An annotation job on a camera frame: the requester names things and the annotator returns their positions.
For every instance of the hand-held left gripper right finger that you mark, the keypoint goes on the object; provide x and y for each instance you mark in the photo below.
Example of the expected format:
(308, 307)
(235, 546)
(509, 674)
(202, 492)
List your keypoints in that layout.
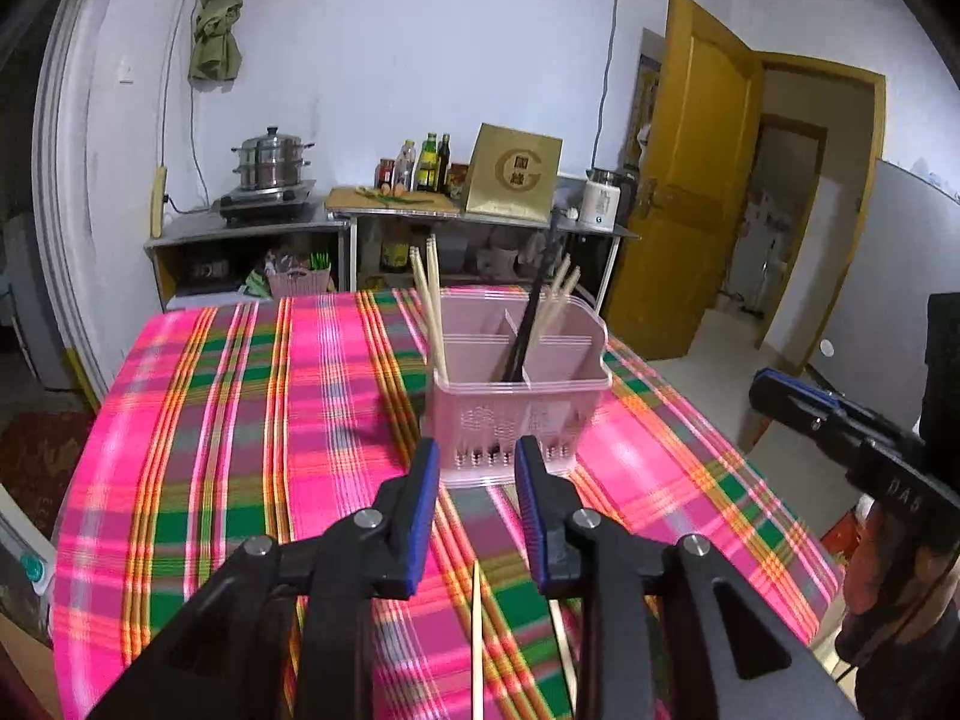
(532, 517)

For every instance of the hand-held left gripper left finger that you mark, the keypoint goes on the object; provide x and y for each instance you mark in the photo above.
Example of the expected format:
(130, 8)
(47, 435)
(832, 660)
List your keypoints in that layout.
(424, 517)

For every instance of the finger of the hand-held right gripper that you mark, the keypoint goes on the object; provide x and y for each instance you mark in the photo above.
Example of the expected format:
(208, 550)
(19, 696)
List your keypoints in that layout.
(825, 392)
(802, 424)

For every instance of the pink plastic utensil basket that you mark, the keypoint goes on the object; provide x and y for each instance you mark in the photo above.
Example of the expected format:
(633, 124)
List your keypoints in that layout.
(487, 412)

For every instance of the black chopstick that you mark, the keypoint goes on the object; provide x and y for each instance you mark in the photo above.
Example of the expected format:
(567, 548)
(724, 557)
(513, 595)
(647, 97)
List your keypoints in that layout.
(525, 345)
(536, 292)

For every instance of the person's right hand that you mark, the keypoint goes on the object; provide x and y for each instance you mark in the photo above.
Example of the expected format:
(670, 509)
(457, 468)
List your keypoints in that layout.
(881, 585)

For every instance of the white panel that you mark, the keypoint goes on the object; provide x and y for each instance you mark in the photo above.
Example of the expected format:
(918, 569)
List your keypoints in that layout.
(885, 277)

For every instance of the pink plaid tablecloth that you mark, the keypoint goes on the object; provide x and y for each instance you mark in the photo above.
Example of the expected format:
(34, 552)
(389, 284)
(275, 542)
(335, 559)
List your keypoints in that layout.
(225, 427)

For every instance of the yellow wooden door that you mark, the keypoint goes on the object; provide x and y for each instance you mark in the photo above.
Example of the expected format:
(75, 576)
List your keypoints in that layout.
(690, 165)

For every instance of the small pink woven basket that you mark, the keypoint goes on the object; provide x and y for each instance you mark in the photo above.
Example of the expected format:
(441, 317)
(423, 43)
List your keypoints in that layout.
(296, 283)

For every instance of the steel shelf table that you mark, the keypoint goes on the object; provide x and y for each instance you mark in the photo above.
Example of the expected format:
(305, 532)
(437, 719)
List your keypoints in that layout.
(585, 229)

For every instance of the white electric kettle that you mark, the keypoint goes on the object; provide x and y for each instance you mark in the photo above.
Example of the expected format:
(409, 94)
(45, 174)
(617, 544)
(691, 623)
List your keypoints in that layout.
(602, 202)

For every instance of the wooden cutting board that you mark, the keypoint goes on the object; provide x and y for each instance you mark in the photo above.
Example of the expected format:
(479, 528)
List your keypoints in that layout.
(360, 199)

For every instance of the red jar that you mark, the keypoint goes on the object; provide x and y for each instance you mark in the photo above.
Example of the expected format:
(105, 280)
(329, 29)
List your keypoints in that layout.
(386, 176)

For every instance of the brown cardboard box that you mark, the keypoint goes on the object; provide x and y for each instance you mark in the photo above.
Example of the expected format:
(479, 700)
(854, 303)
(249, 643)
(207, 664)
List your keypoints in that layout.
(514, 172)

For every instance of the green glass bottle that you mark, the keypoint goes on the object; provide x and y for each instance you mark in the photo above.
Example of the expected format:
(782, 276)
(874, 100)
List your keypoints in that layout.
(427, 165)

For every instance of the dark sauce bottle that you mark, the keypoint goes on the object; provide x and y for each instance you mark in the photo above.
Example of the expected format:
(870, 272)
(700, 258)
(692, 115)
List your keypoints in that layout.
(444, 165)

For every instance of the black cooktop stove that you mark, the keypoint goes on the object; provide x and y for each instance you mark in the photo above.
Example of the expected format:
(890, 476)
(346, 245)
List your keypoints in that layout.
(262, 202)

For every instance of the steel counter table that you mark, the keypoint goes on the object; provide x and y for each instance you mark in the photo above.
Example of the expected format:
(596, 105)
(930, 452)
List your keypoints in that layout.
(187, 234)

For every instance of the steel steamer pot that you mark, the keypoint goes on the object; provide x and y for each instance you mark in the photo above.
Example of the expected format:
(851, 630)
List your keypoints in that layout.
(270, 161)

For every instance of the yellow power strip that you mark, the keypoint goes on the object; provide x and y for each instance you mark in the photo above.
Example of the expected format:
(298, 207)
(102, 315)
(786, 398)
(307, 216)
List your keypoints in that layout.
(159, 202)

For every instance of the green hanging cloth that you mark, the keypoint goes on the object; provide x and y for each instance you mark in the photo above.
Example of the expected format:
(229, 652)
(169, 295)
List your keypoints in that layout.
(217, 15)

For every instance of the yellow door frame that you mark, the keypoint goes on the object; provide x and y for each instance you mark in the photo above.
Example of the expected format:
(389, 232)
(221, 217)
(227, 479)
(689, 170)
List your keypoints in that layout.
(870, 165)

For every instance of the white wall switch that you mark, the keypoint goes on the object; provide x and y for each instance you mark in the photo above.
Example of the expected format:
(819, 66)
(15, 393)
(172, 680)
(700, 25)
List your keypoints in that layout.
(127, 71)

